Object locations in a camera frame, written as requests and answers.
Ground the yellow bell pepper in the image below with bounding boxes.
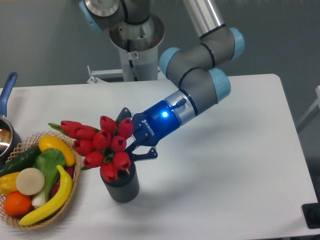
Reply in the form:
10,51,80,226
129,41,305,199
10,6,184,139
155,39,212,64
0,172,20,196

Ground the green cucumber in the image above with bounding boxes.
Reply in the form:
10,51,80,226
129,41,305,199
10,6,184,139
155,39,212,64
0,145,41,177

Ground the beige round slice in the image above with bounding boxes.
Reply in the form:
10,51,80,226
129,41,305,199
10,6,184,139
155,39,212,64
15,167,45,196

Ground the dark red vegetable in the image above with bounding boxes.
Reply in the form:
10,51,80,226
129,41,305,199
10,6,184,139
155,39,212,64
50,166,75,198

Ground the dark grey ribbed vase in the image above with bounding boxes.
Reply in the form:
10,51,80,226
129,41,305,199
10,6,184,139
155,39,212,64
100,163,140,203

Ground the woven wicker basket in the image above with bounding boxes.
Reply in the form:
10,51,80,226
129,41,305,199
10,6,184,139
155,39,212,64
0,131,81,231

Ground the black device at edge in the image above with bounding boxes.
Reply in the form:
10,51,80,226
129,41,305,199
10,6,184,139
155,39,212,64
301,202,320,229

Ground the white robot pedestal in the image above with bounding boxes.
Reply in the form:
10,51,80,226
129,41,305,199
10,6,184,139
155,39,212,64
86,13,166,84

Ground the red tulip bouquet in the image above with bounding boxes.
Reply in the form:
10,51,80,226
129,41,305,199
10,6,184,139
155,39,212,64
48,115,134,183

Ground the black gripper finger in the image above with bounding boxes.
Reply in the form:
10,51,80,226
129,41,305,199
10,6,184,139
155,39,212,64
115,107,132,123
129,147,158,161

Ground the blue handled saucepan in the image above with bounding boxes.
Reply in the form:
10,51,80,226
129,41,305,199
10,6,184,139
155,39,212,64
0,72,22,168

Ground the yellow banana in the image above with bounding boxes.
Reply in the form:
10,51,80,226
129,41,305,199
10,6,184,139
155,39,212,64
18,165,73,227

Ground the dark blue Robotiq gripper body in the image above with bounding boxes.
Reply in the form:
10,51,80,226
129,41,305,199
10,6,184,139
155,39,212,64
125,100,181,153

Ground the green bok choy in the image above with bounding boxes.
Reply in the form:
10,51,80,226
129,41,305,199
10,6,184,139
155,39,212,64
31,148,66,208

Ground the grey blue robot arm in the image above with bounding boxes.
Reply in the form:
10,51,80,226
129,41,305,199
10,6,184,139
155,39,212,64
79,0,245,162

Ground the white frame at right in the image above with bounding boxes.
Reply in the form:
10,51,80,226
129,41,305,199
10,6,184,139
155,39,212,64
295,85,320,134

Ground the orange fruit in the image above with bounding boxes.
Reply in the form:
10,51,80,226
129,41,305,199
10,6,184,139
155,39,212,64
3,191,32,216

